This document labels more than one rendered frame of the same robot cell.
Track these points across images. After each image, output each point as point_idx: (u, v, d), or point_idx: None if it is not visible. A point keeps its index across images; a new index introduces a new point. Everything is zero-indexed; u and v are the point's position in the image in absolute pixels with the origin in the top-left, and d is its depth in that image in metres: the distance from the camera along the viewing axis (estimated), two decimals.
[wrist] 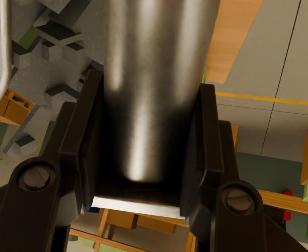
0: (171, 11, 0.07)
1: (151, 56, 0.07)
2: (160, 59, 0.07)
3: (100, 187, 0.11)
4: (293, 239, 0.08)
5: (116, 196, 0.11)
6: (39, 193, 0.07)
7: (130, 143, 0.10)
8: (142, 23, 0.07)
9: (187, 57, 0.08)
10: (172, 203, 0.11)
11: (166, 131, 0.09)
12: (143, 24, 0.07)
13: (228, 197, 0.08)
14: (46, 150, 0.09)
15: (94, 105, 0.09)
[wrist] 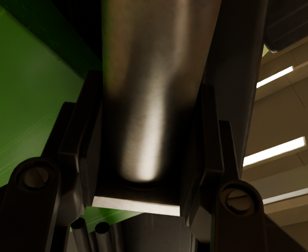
0: (171, 18, 0.06)
1: (151, 62, 0.07)
2: (161, 65, 0.07)
3: (101, 187, 0.11)
4: (293, 239, 0.08)
5: (118, 196, 0.11)
6: (39, 193, 0.07)
7: (131, 145, 0.10)
8: (142, 30, 0.07)
9: (188, 62, 0.07)
10: (173, 202, 0.11)
11: (167, 133, 0.09)
12: (143, 30, 0.07)
13: (228, 197, 0.08)
14: (46, 150, 0.09)
15: (94, 105, 0.09)
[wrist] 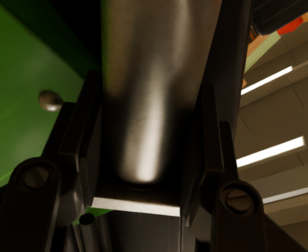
0: (172, 20, 0.06)
1: (151, 64, 0.07)
2: (161, 66, 0.07)
3: (101, 188, 0.11)
4: (293, 239, 0.08)
5: (118, 197, 0.11)
6: (39, 193, 0.07)
7: (131, 147, 0.09)
8: (142, 32, 0.07)
9: (188, 63, 0.07)
10: (173, 202, 0.11)
11: (167, 134, 0.09)
12: (143, 32, 0.07)
13: (228, 197, 0.08)
14: (46, 150, 0.09)
15: (94, 105, 0.09)
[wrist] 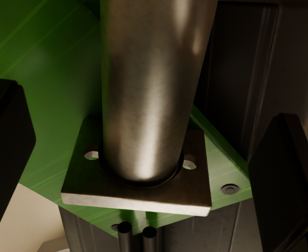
0: (171, 14, 0.07)
1: (151, 59, 0.07)
2: (160, 61, 0.07)
3: (101, 187, 0.11)
4: None
5: (118, 195, 0.11)
6: None
7: (131, 143, 0.10)
8: (141, 27, 0.07)
9: (187, 58, 0.08)
10: (173, 199, 0.11)
11: (166, 130, 0.09)
12: (143, 27, 0.07)
13: None
14: None
15: None
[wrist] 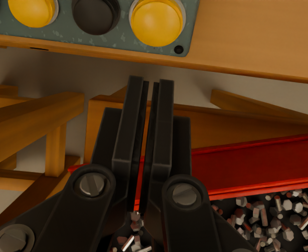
0: None
1: None
2: None
3: None
4: (239, 234, 0.08)
5: None
6: (91, 202, 0.07)
7: None
8: None
9: None
10: None
11: None
12: None
13: (173, 195, 0.08)
14: (94, 157, 0.09)
15: (139, 111, 0.09)
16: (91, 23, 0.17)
